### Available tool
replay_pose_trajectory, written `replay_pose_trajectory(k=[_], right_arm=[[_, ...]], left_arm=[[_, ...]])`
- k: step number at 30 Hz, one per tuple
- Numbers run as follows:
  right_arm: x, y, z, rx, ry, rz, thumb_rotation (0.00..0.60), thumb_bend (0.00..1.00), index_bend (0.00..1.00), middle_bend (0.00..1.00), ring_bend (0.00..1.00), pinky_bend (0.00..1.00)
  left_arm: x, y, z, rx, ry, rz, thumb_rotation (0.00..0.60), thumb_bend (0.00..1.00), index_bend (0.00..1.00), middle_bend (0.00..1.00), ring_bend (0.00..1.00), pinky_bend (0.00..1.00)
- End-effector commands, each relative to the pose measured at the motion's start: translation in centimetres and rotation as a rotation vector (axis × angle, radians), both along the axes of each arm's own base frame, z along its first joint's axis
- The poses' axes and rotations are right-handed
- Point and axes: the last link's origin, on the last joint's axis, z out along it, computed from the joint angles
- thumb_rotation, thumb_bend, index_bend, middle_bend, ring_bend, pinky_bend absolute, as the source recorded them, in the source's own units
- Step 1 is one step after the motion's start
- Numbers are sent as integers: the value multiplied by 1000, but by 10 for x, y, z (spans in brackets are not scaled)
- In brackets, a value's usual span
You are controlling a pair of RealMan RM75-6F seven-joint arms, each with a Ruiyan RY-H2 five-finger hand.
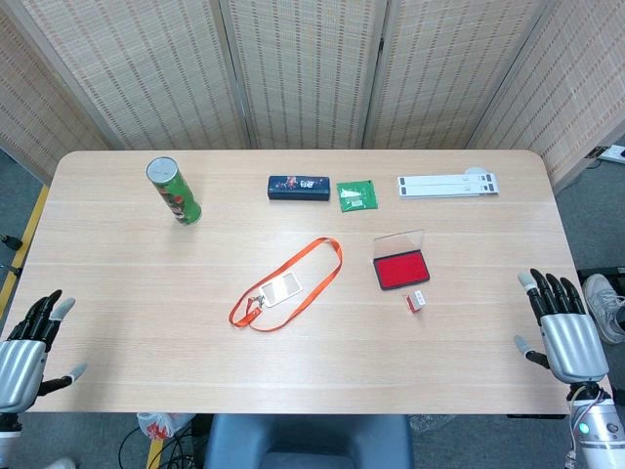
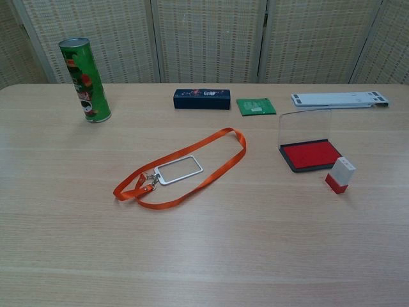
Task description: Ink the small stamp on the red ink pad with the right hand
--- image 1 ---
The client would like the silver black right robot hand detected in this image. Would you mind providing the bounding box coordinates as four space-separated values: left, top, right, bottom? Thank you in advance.
513 267 611 387

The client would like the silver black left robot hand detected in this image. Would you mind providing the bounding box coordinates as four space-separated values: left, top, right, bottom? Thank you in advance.
0 289 90 416

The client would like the small red white stamp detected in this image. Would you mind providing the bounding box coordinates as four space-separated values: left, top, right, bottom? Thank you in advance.
403 288 428 315

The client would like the red ink pad clear lid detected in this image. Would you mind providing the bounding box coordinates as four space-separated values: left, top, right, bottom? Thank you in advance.
372 228 433 293

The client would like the grey white sneaker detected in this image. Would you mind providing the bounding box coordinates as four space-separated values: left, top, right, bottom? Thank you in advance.
581 273 625 346

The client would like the white red plastic bag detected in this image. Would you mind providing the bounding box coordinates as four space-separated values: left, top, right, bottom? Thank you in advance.
136 410 195 442

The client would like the white power strip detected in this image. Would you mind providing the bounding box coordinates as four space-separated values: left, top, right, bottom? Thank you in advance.
587 144 625 165

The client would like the white folded stand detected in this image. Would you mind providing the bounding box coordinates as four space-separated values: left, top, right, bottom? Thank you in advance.
396 172 502 201

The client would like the green chips can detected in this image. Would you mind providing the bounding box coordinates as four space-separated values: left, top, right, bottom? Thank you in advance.
146 155 203 228

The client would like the woven folding screen panel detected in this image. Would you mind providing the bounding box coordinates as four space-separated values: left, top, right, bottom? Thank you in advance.
361 0 556 150
218 0 390 150
467 0 625 192
13 0 257 150
0 9 114 186

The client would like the green foil packet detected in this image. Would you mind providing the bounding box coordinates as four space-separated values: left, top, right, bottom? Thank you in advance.
335 179 381 214

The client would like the clear badge holder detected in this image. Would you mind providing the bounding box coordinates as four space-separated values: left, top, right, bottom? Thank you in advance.
258 271 304 309

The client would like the dark blue rectangular case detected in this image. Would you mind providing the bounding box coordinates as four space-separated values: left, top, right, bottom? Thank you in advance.
267 174 333 203

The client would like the black floor cable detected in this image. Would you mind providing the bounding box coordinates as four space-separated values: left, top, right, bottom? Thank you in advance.
117 427 162 469

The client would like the orange lanyard strap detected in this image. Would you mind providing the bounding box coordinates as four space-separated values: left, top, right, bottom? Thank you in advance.
228 236 345 334

